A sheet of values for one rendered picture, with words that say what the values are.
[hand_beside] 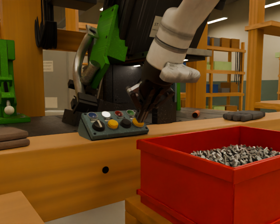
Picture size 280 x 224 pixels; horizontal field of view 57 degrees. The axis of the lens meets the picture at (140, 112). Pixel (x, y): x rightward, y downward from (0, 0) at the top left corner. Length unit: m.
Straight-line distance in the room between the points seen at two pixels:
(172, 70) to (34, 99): 0.75
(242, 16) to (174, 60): 11.71
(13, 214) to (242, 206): 0.30
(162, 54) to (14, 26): 0.75
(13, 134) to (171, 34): 0.35
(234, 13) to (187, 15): 12.01
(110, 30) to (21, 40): 0.42
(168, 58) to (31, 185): 0.36
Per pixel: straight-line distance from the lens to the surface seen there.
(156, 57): 0.52
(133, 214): 0.52
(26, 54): 1.14
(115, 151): 0.59
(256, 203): 0.40
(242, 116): 0.92
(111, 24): 0.85
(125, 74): 1.05
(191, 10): 0.48
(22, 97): 1.13
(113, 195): 0.62
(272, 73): 11.03
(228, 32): 12.51
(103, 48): 0.84
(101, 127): 0.58
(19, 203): 0.43
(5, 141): 0.55
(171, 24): 0.50
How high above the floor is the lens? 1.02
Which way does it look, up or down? 6 degrees down
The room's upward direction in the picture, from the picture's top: straight up
